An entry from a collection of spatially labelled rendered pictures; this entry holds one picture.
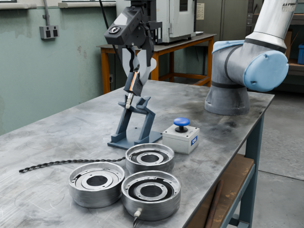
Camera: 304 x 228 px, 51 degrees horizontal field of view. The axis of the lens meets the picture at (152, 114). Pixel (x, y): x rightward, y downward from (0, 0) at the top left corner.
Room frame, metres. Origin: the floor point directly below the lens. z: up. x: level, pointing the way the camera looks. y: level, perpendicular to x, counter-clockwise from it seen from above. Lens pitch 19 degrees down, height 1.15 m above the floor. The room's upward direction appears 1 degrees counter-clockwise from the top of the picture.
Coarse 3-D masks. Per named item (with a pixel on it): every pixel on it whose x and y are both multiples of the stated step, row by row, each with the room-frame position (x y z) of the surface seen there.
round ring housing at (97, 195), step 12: (84, 168) 0.56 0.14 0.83; (96, 168) 0.57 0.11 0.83; (108, 168) 0.57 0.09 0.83; (120, 168) 0.55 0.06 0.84; (72, 180) 0.52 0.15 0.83; (84, 180) 0.52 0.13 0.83; (96, 180) 0.54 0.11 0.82; (108, 180) 0.52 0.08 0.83; (120, 180) 0.50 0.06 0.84; (72, 192) 0.49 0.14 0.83; (84, 192) 0.47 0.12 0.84; (96, 192) 0.47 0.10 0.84; (108, 192) 0.48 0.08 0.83; (120, 192) 0.50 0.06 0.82; (84, 204) 0.48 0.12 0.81; (96, 204) 0.48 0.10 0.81; (108, 204) 0.48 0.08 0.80
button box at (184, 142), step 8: (168, 128) 0.74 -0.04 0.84; (176, 128) 0.73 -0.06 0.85; (184, 128) 0.73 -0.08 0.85; (192, 128) 0.74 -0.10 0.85; (168, 136) 0.71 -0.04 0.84; (176, 136) 0.70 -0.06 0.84; (184, 136) 0.69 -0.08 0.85; (192, 136) 0.70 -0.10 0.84; (168, 144) 0.71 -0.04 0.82; (176, 144) 0.70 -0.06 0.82; (184, 144) 0.69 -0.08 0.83; (192, 144) 0.70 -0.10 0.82; (184, 152) 0.69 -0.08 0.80
